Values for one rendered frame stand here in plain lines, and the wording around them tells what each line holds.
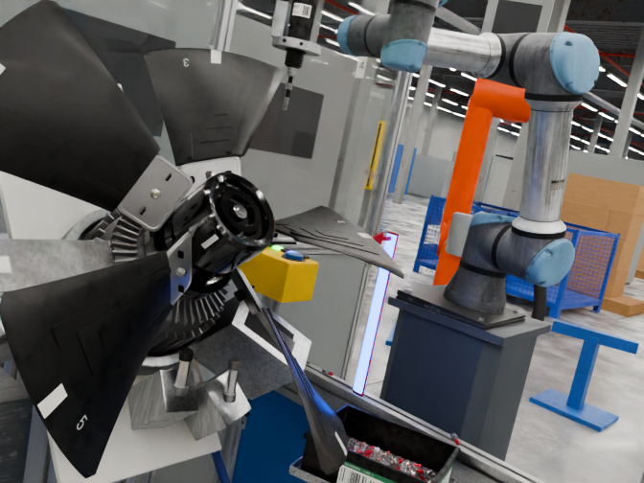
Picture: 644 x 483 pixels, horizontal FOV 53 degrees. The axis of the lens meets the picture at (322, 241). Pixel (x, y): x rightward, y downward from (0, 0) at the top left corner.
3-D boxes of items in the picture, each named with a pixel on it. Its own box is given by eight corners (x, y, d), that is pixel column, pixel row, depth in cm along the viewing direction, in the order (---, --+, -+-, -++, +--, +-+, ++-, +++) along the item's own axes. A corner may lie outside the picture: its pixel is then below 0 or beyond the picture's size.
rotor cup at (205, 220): (124, 219, 87) (177, 172, 79) (196, 197, 99) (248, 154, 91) (176, 312, 86) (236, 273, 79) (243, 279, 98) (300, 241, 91)
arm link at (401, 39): (391, 72, 121) (405, 12, 119) (430, 75, 112) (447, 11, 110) (357, 61, 116) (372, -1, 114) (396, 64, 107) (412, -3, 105)
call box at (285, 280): (231, 287, 147) (240, 242, 145) (263, 286, 154) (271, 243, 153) (280, 310, 137) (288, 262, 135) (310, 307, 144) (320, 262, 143)
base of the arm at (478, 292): (456, 290, 169) (466, 254, 168) (511, 310, 162) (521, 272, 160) (433, 296, 157) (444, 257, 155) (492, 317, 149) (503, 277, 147)
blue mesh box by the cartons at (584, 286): (484, 293, 740) (505, 211, 725) (533, 290, 832) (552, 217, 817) (556, 318, 682) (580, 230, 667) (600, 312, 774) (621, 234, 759)
